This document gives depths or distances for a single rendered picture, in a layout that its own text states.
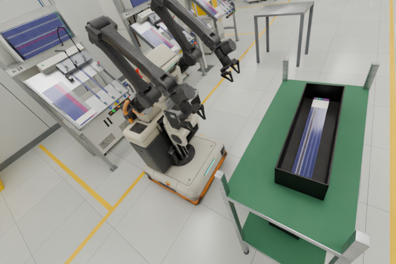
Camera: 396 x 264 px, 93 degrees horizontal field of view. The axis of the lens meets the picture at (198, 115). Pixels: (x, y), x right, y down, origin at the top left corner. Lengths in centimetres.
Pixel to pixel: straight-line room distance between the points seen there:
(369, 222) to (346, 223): 111
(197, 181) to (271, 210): 100
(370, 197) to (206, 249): 134
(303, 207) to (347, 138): 40
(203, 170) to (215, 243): 56
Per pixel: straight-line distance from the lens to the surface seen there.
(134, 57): 87
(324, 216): 86
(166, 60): 112
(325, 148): 100
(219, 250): 180
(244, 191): 87
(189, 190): 172
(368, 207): 203
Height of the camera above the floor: 173
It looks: 40 degrees down
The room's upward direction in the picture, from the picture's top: 19 degrees counter-clockwise
